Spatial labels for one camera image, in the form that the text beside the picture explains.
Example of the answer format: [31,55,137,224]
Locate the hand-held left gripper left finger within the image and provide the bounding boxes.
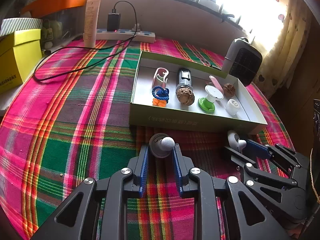
[30,144,150,240]

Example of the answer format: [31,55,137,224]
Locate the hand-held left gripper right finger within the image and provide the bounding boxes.
[172,144,285,240]

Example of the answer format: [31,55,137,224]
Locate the cream tube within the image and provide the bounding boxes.
[84,0,102,48]

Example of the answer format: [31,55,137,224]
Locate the black cable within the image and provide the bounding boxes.
[34,0,138,82]

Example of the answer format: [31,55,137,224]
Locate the small white round jar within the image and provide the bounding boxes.
[224,99,242,116]

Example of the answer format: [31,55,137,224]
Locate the heart print curtain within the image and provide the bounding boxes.
[250,0,313,98]

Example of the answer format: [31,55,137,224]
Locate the yellow box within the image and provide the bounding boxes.
[0,29,43,95]

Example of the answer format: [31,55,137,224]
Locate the black rectangular device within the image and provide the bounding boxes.
[176,68,193,93]

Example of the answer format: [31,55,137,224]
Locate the beige cord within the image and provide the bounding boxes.
[309,148,320,204]

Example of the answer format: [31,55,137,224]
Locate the pink white carabiner clip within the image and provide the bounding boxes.
[152,67,171,89]

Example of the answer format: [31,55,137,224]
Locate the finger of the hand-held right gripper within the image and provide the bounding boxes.
[246,139,311,171]
[221,145,300,205]

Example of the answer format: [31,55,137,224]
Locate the white side shelf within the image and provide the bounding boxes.
[0,90,25,117]

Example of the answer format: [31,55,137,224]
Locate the blue cord orange charm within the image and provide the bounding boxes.
[151,86,170,108]

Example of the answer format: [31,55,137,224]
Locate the grey black space heater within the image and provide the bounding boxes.
[221,37,263,87]

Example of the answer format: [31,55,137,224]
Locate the pink strap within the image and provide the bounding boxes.
[209,75,222,90]

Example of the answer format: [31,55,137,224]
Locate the white power strip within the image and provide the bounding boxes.
[95,28,156,43]

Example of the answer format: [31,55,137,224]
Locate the green white striped box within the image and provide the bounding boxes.
[0,17,43,37]

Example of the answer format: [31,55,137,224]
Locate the white round gadget grey patches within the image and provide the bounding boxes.
[227,130,247,153]

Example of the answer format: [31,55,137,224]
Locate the orange tray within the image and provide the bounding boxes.
[21,0,88,18]

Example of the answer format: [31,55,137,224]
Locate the grey holder with white ball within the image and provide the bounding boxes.
[149,133,175,158]

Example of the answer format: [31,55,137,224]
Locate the clear container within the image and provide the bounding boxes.
[41,10,85,49]

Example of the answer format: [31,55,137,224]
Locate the green spool white cap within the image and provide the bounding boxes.
[198,84,224,114]

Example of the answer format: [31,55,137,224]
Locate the green white cardboard box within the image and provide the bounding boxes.
[129,51,268,133]

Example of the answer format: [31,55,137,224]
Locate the brown walnut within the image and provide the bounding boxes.
[176,86,195,104]
[223,83,236,97]

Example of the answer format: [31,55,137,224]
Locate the black charger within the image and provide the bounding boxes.
[107,12,121,32]

